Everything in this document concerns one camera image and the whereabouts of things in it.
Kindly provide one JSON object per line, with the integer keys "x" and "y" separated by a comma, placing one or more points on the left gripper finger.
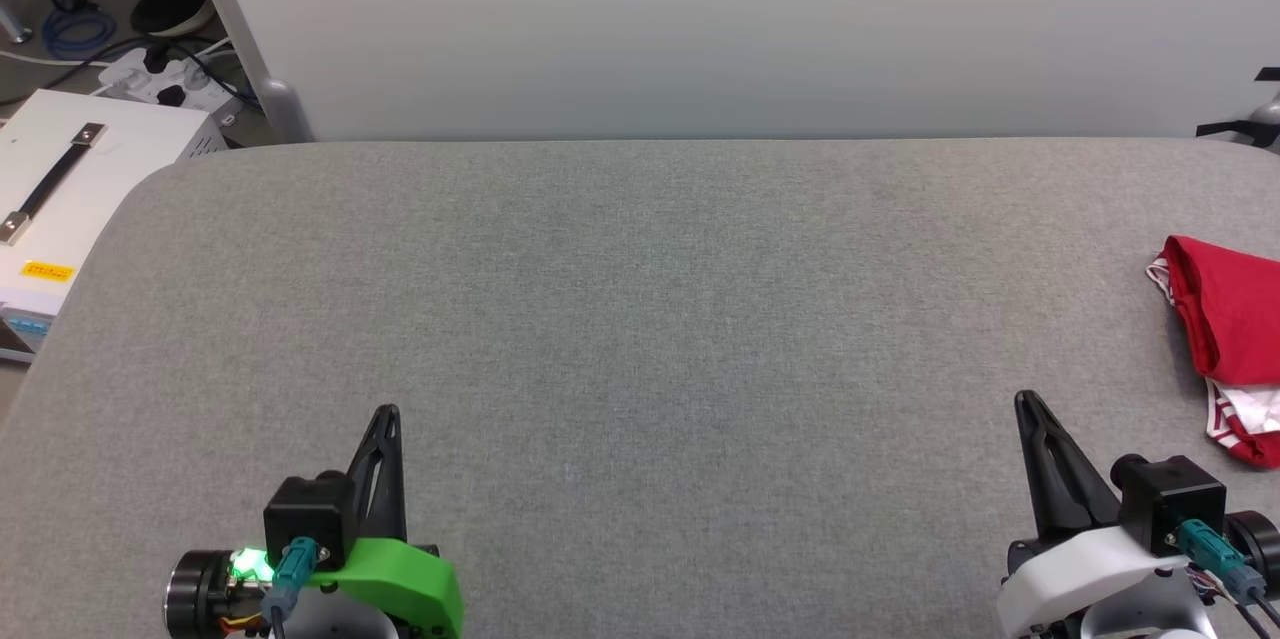
{"x": 385, "y": 489}

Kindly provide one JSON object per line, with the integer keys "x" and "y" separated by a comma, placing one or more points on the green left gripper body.
{"x": 410, "y": 584}

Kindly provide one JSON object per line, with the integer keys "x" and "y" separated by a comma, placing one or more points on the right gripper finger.
{"x": 1065, "y": 489}

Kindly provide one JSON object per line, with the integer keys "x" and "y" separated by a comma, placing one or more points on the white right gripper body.
{"x": 1090, "y": 589}

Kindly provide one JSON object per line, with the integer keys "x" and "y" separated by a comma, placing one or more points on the red white basketball jersey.
{"x": 1235, "y": 309}

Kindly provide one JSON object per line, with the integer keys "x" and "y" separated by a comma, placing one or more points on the white power strip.
{"x": 125, "y": 77}

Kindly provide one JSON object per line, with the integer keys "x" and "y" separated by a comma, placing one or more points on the white partition panel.
{"x": 700, "y": 19}

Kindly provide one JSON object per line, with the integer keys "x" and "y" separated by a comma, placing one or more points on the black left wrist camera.
{"x": 310, "y": 514}

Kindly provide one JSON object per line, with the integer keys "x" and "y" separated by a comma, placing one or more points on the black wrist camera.
{"x": 1170, "y": 504}
{"x": 310, "y": 514}

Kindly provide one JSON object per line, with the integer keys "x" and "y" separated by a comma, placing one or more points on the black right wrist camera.
{"x": 1170, "y": 504}

